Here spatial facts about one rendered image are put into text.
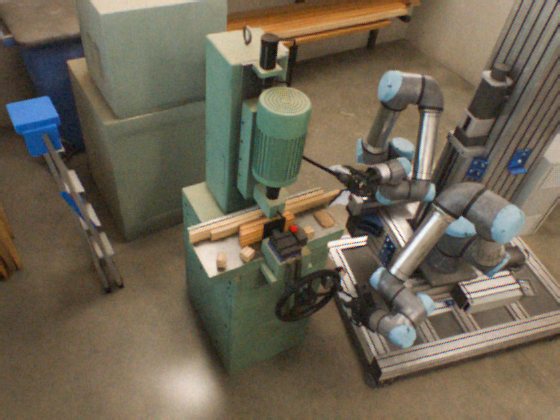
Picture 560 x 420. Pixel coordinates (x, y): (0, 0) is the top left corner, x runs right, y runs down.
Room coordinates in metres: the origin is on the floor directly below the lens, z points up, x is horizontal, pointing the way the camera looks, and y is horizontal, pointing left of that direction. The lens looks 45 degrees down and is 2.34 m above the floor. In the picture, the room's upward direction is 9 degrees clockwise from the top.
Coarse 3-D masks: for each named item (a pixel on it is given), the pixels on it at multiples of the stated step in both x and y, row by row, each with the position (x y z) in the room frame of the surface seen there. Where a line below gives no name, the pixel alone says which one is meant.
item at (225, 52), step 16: (224, 32) 1.65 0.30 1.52; (240, 32) 1.67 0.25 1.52; (256, 32) 1.69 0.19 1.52; (208, 48) 1.59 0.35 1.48; (224, 48) 1.53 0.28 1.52; (240, 48) 1.55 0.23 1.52; (256, 48) 1.57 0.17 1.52; (208, 64) 1.59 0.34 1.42; (224, 64) 1.48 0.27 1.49; (240, 64) 1.45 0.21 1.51; (208, 80) 1.59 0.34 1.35; (224, 80) 1.47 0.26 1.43; (208, 96) 1.59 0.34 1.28; (224, 96) 1.47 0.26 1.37; (208, 112) 1.58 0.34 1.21; (224, 112) 1.47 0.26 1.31; (208, 128) 1.58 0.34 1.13; (224, 128) 1.46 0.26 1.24; (208, 144) 1.58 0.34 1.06; (224, 144) 1.46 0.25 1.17; (208, 160) 1.58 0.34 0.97; (224, 160) 1.45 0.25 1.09; (208, 176) 1.58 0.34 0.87; (224, 176) 1.45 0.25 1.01; (224, 192) 1.45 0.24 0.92; (224, 208) 1.44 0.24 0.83; (240, 208) 1.48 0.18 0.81
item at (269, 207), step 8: (256, 184) 1.40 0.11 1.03; (256, 192) 1.38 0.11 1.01; (264, 192) 1.37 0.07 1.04; (256, 200) 1.37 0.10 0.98; (264, 200) 1.33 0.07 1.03; (272, 200) 1.33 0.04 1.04; (280, 200) 1.34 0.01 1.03; (264, 208) 1.32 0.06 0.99; (272, 208) 1.30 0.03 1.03; (280, 208) 1.32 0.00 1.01; (272, 216) 1.30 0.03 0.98
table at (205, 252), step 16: (320, 208) 1.46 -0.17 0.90; (304, 224) 1.36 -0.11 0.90; (208, 240) 1.19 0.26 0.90; (224, 240) 1.21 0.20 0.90; (320, 240) 1.30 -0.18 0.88; (208, 256) 1.12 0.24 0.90; (256, 256) 1.15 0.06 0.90; (208, 272) 1.04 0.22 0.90; (224, 272) 1.06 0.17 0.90; (240, 272) 1.10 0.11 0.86; (304, 272) 1.15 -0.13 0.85
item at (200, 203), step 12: (192, 192) 1.54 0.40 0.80; (204, 192) 1.55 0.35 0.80; (192, 204) 1.47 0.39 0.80; (204, 204) 1.48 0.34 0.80; (216, 204) 1.49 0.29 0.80; (192, 216) 1.45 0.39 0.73; (204, 216) 1.41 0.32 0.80; (216, 216) 1.42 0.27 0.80; (324, 252) 1.33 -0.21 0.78; (312, 264) 1.30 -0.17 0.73; (264, 276) 1.16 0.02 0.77; (240, 288) 1.10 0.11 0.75; (252, 288) 1.13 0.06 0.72
